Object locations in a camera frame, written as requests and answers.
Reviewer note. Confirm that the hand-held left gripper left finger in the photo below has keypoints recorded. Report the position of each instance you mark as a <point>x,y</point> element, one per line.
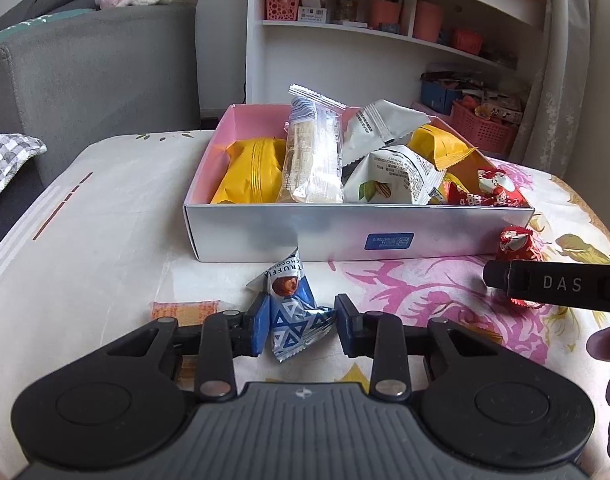
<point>261,324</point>

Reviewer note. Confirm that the large yellow snack packet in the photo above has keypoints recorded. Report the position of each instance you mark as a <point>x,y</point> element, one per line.
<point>252,170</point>

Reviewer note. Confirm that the grey checked pillow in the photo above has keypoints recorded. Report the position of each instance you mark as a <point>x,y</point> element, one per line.
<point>7,165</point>

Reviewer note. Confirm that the large pink basket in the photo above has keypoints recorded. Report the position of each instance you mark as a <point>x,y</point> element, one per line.
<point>482,132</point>

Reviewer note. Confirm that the white bookshelf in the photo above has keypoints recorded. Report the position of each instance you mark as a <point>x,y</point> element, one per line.
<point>252,35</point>

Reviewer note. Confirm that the orange flat packet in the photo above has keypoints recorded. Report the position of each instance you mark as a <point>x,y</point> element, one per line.
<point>185,312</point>

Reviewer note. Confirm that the clear jar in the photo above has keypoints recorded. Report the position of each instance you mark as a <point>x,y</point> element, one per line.
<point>345,6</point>

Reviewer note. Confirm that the white lace curtain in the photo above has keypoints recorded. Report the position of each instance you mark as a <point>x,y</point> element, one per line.
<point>570,60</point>

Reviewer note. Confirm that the blue triangle-print chocolate packet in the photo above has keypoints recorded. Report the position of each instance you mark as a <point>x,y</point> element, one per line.
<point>292,315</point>

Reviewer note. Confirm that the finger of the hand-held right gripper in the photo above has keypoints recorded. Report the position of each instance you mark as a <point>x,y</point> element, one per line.
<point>496,276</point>

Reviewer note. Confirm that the pink cardboard box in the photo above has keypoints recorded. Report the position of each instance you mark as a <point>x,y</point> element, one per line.
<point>335,235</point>

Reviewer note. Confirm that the teal patterned cushion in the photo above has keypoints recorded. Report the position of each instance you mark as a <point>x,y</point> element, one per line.
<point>30,27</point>

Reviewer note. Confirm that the small red-orange basket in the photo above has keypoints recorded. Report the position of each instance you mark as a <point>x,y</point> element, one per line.
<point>468,42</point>

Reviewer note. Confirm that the white triangular snack packet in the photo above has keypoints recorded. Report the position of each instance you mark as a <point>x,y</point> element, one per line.
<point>380,125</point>

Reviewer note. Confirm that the floral table cloth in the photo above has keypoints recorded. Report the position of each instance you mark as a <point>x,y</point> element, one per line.
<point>110,260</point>

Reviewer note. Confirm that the pink perforated basket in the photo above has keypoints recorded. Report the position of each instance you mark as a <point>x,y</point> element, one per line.
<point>282,9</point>

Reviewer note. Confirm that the clear wafer packet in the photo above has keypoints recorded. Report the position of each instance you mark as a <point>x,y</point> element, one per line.
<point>312,150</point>

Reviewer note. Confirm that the flat yellow red-label packet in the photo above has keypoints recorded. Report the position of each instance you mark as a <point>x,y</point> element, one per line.
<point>447,187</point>

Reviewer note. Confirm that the orange pen holder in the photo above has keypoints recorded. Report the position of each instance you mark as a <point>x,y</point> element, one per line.
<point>385,15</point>

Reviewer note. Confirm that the white labelled box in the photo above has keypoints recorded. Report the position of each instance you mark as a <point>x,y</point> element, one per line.
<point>313,14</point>

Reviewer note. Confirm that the grey sofa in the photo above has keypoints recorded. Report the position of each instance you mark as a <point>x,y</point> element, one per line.
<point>85,60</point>

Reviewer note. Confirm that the white nut snack packet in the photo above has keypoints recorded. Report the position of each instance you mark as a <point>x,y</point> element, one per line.
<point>390,180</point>

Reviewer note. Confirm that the orange plastic container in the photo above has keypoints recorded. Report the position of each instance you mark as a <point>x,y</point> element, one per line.
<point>428,22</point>

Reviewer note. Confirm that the red candy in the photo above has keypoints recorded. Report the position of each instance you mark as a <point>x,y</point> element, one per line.
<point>520,242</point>
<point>502,187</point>
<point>462,195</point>

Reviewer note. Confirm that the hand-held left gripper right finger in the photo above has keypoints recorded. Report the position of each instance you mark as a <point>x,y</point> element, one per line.
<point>346,330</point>

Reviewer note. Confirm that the yellow crimped snack packet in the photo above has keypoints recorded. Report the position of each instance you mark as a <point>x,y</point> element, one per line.
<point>440,145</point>

